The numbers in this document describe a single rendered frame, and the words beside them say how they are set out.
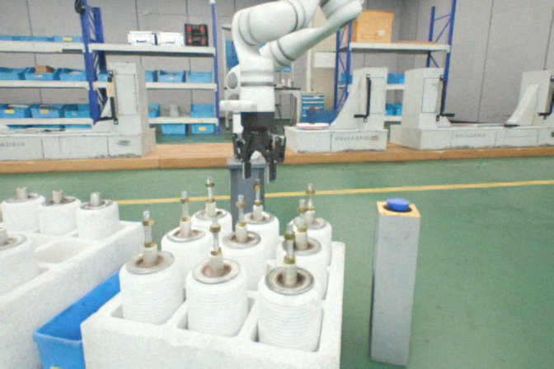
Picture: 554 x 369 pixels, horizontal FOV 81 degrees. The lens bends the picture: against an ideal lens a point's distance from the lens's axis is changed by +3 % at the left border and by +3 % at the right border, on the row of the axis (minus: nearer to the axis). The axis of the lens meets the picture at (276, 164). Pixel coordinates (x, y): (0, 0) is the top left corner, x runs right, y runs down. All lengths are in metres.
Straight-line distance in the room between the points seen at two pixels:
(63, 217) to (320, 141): 2.15
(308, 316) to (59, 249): 0.67
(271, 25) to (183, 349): 0.57
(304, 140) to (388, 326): 2.15
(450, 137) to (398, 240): 2.73
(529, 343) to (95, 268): 0.97
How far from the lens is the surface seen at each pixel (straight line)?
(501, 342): 0.94
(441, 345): 0.87
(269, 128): 0.67
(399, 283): 0.69
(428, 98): 3.25
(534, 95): 4.12
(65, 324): 0.81
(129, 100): 2.78
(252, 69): 0.67
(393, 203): 0.64
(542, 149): 3.92
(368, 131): 2.92
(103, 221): 0.93
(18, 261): 0.78
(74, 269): 0.83
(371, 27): 5.98
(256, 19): 0.67
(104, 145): 2.79
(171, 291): 0.58
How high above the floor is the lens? 0.52
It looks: 11 degrees down
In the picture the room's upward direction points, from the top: straight up
